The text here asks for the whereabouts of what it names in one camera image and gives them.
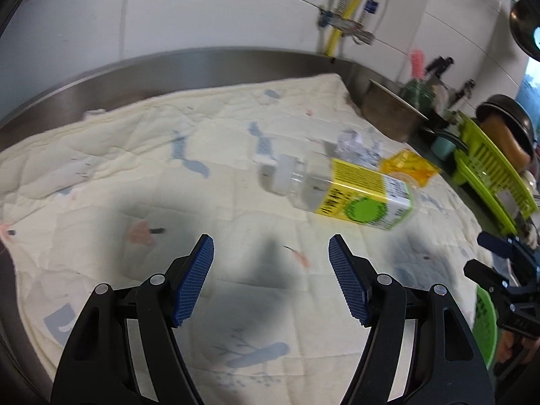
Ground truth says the person's right hand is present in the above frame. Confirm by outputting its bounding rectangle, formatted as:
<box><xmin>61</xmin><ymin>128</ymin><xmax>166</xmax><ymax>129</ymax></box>
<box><xmin>493</xmin><ymin>329</ymin><xmax>533</xmax><ymax>379</ymax></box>

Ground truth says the white bowl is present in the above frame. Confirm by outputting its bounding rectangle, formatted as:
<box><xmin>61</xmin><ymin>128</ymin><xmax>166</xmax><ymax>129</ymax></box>
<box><xmin>521</xmin><ymin>169</ymin><xmax>540</xmax><ymax>195</ymax></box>

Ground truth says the teal cup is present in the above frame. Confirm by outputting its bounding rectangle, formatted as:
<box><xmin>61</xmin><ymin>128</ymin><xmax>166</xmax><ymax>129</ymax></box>
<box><xmin>431</xmin><ymin>129</ymin><xmax>467</xmax><ymax>163</ymax></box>

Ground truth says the hanging metal pot lid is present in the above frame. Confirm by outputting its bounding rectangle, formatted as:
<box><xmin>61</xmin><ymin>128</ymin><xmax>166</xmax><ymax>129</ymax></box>
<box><xmin>508</xmin><ymin>0</ymin><xmax>540</xmax><ymax>62</ymax></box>

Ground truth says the green plastic dish rack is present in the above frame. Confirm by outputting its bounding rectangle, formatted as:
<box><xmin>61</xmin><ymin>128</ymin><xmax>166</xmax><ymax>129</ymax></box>
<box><xmin>453</xmin><ymin>110</ymin><xmax>540</xmax><ymax>236</ymax></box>

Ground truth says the metal valve with blue handle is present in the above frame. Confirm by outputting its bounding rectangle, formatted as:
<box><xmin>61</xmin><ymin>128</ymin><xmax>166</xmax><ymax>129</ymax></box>
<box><xmin>316</xmin><ymin>0</ymin><xmax>352</xmax><ymax>31</ymax></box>
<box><xmin>346</xmin><ymin>0</ymin><xmax>379</xmax><ymax>46</ymax></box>

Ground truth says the black-handled knife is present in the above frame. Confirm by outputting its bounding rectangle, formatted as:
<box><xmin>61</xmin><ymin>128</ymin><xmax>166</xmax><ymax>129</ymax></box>
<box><xmin>426</xmin><ymin>56</ymin><xmax>455</xmax><ymax>77</ymax></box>

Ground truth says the yellow gas hose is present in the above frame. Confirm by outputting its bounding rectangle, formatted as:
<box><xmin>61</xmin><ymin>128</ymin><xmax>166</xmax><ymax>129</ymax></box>
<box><xmin>323</xmin><ymin>0</ymin><xmax>386</xmax><ymax>58</ymax></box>

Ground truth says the clear bottle with yellow label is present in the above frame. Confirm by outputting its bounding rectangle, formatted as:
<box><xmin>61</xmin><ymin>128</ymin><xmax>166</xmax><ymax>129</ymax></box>
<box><xmin>259</xmin><ymin>154</ymin><xmax>416</xmax><ymax>231</ymax></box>

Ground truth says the yellow plastic wrapper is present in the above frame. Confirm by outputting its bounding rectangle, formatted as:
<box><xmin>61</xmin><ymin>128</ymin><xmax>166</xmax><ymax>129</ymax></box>
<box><xmin>377</xmin><ymin>149</ymin><xmax>441</xmax><ymax>187</ymax></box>

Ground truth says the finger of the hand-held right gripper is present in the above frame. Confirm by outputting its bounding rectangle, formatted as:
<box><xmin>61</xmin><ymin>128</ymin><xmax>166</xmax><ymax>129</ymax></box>
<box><xmin>463</xmin><ymin>259</ymin><xmax>513</xmax><ymax>301</ymax></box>
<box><xmin>477</xmin><ymin>232</ymin><xmax>536</xmax><ymax>271</ymax></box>

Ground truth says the brown pot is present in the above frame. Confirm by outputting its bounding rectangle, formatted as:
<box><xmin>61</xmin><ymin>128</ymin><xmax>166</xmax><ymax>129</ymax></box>
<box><xmin>481</xmin><ymin>116</ymin><xmax>533</xmax><ymax>170</ymax></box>

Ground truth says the green utensil holder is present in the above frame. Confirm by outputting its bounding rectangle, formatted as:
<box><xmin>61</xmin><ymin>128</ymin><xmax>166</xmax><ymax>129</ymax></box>
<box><xmin>400</xmin><ymin>78</ymin><xmax>437</xmax><ymax>117</ymax></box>

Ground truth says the white rag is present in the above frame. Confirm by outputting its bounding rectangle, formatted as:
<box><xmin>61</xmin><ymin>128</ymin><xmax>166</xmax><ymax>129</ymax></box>
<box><xmin>523</xmin><ymin>219</ymin><xmax>540</xmax><ymax>249</ymax></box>

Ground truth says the pink brush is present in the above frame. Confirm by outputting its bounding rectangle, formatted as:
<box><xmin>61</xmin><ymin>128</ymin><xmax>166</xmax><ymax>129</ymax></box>
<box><xmin>409</xmin><ymin>48</ymin><xmax>427</xmax><ymax>79</ymax></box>

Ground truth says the crumpled silver wrapper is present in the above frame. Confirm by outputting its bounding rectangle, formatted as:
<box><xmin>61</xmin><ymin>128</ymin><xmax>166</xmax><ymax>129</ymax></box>
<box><xmin>325</xmin><ymin>129</ymin><xmax>384</xmax><ymax>165</ymax></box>

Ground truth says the cream quilted printed mat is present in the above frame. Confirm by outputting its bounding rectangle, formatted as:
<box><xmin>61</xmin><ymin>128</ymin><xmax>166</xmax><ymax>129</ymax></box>
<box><xmin>0</xmin><ymin>73</ymin><xmax>496</xmax><ymax>397</ymax></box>

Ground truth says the dark wok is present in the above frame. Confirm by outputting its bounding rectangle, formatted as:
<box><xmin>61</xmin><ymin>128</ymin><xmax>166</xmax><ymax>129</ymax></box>
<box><xmin>476</xmin><ymin>94</ymin><xmax>537</xmax><ymax>157</ymax></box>

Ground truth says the metal pot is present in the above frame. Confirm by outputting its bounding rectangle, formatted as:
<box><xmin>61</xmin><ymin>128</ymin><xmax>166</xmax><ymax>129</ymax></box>
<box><xmin>362</xmin><ymin>78</ymin><xmax>429</xmax><ymax>143</ymax></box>

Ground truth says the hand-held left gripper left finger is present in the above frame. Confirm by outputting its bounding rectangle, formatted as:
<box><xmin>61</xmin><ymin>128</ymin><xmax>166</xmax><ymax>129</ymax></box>
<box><xmin>51</xmin><ymin>234</ymin><xmax>215</xmax><ymax>405</ymax></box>

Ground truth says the green plastic mesh basket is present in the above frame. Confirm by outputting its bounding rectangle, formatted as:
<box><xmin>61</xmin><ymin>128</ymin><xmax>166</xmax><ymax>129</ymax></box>
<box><xmin>475</xmin><ymin>285</ymin><xmax>499</xmax><ymax>372</ymax></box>

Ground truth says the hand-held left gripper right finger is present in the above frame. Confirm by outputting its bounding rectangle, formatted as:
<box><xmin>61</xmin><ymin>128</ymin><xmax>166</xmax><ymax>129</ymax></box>
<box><xmin>329</xmin><ymin>234</ymin><xmax>494</xmax><ymax>405</ymax></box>

